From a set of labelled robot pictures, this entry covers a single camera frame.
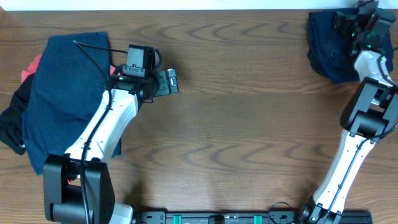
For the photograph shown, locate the navy blue shorts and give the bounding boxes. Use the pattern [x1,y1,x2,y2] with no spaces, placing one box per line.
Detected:
[307,8,397,84]

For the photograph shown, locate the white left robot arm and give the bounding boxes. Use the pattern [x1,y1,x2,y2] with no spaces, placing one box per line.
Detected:
[43,44,178,223]

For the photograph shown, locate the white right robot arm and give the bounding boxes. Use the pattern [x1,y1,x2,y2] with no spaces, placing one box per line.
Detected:
[295,2,397,223]

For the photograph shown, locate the navy blue folded garment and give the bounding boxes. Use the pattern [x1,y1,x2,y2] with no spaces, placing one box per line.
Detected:
[22,32,111,175]

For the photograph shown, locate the red printed garment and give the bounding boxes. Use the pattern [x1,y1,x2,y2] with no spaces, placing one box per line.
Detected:
[21,54,42,83]

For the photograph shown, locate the black garment under pile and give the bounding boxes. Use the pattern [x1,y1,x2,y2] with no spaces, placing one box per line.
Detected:
[1,73,34,155]

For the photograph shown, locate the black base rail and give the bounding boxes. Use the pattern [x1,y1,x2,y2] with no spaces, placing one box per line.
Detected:
[133,210,374,224]

